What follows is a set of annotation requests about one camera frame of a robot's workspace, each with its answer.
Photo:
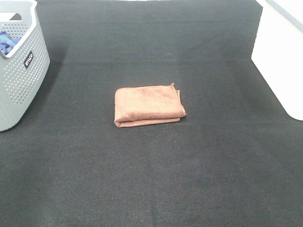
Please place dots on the brown microfiber towel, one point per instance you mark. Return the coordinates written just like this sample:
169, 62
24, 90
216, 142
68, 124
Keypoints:
138, 106

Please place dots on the black cloth table cover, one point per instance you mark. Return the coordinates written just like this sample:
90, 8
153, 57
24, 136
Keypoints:
234, 160

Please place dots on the grey perforated laundry basket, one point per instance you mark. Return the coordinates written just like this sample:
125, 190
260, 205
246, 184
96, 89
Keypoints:
23, 69

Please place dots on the white plastic basket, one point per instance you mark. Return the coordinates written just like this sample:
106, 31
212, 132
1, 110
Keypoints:
278, 52

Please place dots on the blue cloth in basket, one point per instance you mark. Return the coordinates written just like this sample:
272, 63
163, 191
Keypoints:
7, 43

